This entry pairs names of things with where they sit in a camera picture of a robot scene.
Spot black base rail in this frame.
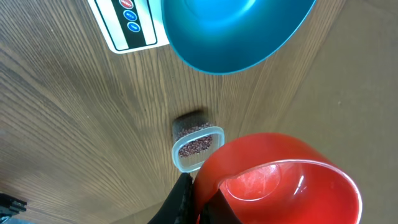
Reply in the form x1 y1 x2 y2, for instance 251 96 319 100
1 192 27 224

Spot clear plastic container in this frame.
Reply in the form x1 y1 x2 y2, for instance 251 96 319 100
172 110 225 173

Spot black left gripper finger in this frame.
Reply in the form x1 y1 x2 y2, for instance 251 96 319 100
149 173 241 224

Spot red adzuki beans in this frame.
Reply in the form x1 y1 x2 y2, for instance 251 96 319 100
175 123 213 157

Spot white digital kitchen scale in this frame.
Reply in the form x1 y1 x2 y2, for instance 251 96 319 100
88 0 169 54

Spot red scoop with blue handle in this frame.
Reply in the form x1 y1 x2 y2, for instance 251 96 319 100
193 133 363 224

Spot teal plastic bowl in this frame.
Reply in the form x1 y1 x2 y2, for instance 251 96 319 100
161 0 316 75

